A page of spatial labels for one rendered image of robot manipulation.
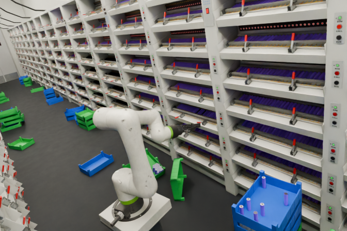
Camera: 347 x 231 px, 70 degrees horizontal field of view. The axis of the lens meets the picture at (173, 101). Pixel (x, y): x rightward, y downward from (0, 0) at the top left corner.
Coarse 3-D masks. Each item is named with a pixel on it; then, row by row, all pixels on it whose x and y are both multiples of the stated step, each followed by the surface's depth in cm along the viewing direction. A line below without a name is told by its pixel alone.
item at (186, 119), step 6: (180, 102) 234; (168, 108) 227; (168, 114) 227; (174, 114) 222; (180, 114) 219; (180, 120) 216; (186, 120) 208; (192, 120) 205; (198, 120) 201; (204, 126) 192; (210, 126) 189; (216, 126) 179; (210, 132) 190; (216, 132) 183
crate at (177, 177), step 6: (174, 162) 213; (180, 162) 220; (174, 168) 206; (180, 168) 222; (174, 174) 198; (180, 174) 225; (174, 180) 191; (180, 180) 192; (174, 186) 193; (180, 186) 213; (174, 192) 195; (180, 192) 206; (174, 198) 198; (180, 198) 197
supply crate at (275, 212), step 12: (276, 180) 126; (252, 192) 125; (264, 192) 126; (276, 192) 124; (288, 192) 123; (300, 192) 117; (240, 204) 117; (252, 204) 120; (264, 204) 119; (276, 204) 117; (288, 204) 116; (240, 216) 110; (252, 216) 114; (264, 216) 112; (276, 216) 111; (288, 216) 108; (252, 228) 108; (264, 228) 103; (276, 228) 98
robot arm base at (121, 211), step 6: (138, 198) 151; (120, 204) 148; (132, 204) 147; (138, 204) 150; (114, 210) 147; (120, 210) 144; (126, 210) 145; (132, 210) 148; (138, 210) 149; (120, 216) 142; (126, 216) 144; (114, 222) 139
